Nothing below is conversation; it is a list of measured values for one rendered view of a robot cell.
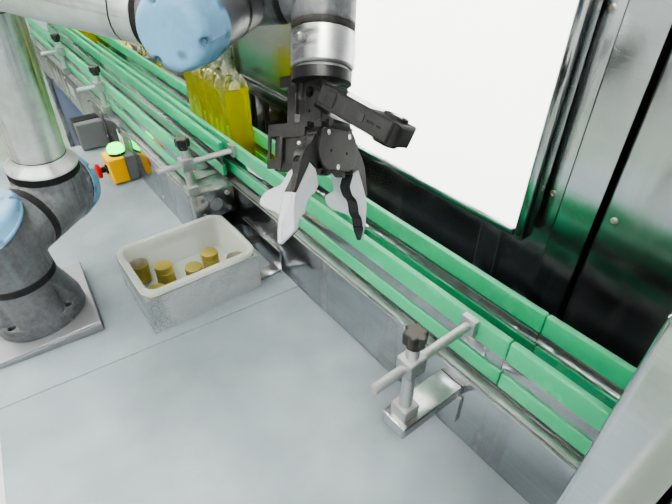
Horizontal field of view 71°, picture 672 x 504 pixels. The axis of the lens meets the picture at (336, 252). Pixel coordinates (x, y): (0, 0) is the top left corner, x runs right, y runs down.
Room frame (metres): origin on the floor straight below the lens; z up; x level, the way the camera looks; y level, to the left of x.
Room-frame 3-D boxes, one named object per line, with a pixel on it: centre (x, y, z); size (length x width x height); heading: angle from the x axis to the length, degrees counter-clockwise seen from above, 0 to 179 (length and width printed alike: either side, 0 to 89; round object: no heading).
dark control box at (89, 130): (1.40, 0.77, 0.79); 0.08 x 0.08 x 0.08; 37
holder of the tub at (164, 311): (0.75, 0.27, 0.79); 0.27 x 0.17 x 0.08; 127
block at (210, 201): (0.89, 0.27, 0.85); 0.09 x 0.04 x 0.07; 127
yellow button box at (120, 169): (1.18, 0.60, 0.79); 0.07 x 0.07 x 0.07; 37
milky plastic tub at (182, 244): (0.73, 0.29, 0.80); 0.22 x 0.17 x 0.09; 127
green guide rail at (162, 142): (1.60, 0.84, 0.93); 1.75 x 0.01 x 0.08; 37
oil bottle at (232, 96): (1.00, 0.22, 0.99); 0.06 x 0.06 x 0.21; 38
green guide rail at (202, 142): (1.64, 0.78, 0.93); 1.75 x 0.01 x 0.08; 37
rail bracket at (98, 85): (1.33, 0.68, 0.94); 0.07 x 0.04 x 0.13; 127
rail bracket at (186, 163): (0.88, 0.28, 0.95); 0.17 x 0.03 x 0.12; 127
